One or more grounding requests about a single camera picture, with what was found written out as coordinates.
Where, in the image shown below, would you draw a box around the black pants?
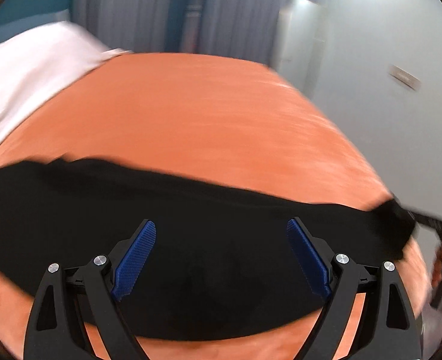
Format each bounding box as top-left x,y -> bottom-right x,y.
0,159 -> 415,341

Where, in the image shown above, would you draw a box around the orange velvet bed cover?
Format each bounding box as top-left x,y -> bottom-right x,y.
0,52 -> 432,360

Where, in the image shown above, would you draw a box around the white bed sheet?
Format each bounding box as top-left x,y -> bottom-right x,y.
0,21 -> 126,144

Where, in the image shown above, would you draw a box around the grey blue curtains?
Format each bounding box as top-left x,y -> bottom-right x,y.
70,0 -> 327,65

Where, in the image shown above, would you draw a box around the wall power socket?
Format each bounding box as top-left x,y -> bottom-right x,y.
388,65 -> 420,91

